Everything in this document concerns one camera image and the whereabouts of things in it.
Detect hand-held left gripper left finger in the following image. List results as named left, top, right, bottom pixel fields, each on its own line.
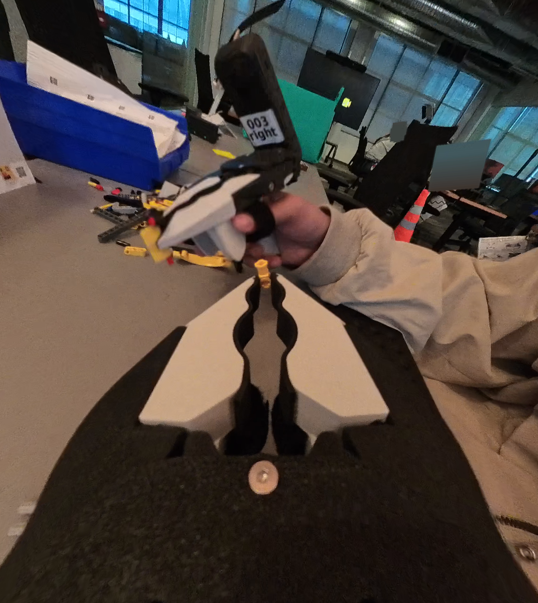
left=138, top=277, right=257, bottom=449

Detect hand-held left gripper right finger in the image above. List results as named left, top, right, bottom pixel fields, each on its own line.
left=271, top=273, right=390, bottom=443

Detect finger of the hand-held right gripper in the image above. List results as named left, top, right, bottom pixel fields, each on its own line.
left=161, top=172, right=262, bottom=222
left=156, top=191, right=248, bottom=263

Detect yellow panel black connector assembly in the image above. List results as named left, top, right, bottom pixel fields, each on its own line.
left=138, top=216, right=176, bottom=265

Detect person's right forearm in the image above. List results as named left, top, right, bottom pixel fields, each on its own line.
left=293, top=207, right=538, bottom=392

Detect black head desk lamp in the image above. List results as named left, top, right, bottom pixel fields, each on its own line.
left=229, top=0, right=287, bottom=43

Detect person's right hand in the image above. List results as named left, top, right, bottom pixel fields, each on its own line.
left=231, top=192, right=332, bottom=270

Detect black device green lights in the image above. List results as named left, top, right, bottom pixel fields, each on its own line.
left=185, top=107, right=221, bottom=145

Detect green felt bin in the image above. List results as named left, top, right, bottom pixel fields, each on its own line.
left=276, top=78, right=345, bottom=165

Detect pile of yellow black bricks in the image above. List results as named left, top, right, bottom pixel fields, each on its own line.
left=87, top=177, right=235, bottom=270

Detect black monitor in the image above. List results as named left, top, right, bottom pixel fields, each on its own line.
left=297, top=48, right=382, bottom=132

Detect blue plastic bin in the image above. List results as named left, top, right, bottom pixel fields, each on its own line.
left=0, top=59, right=190, bottom=191

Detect white paper sheets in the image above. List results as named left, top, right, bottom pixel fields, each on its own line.
left=26, top=40, right=188, bottom=156

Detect orange traffic cone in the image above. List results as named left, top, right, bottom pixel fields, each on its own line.
left=394, top=188, right=431, bottom=244

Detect black office chair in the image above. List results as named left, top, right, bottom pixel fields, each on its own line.
left=326, top=120, right=458, bottom=222

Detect person's beige jacket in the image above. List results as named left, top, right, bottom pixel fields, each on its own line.
left=420, top=245, right=538, bottom=603

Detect white printed box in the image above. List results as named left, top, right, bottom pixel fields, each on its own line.
left=478, top=235, right=530, bottom=261

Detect black grey connector piece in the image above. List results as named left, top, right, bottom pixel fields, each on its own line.
left=7, top=501, right=37, bottom=539

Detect silver ventilation duct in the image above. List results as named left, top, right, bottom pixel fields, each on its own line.
left=326, top=0, right=538, bottom=81

